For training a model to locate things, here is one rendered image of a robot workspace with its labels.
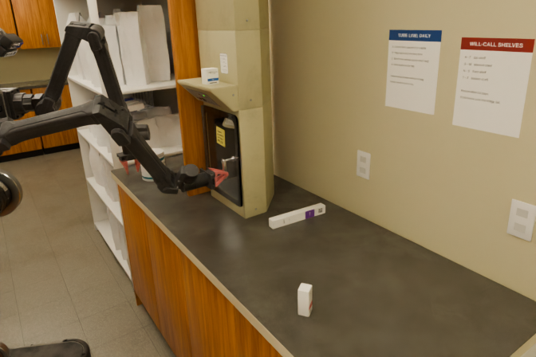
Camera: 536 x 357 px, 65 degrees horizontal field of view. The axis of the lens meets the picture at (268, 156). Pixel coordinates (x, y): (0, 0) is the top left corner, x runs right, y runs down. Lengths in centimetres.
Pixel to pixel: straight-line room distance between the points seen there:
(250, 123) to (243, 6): 44
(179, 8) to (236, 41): 40
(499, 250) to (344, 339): 60
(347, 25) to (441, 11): 42
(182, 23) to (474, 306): 152
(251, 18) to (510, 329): 129
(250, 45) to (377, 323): 106
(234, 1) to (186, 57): 43
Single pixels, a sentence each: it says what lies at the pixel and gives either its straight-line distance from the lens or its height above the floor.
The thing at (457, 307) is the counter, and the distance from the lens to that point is 140.
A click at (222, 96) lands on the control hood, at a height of 147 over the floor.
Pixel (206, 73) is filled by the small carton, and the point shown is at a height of 155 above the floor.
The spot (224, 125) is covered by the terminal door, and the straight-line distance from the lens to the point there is 176.
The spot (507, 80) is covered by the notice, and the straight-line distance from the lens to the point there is 140.
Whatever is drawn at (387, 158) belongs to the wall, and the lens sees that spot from 170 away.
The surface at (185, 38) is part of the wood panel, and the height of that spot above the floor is 168.
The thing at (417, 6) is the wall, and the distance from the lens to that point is 155.
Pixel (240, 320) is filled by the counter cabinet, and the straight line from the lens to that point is 148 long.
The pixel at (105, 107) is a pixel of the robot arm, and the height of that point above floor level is 152.
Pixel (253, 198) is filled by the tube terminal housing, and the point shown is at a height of 103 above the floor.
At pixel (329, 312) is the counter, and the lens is 131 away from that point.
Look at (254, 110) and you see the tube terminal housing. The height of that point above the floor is 140.
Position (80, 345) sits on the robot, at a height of 24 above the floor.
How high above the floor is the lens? 176
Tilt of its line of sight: 19 degrees down
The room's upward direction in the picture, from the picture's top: 2 degrees counter-clockwise
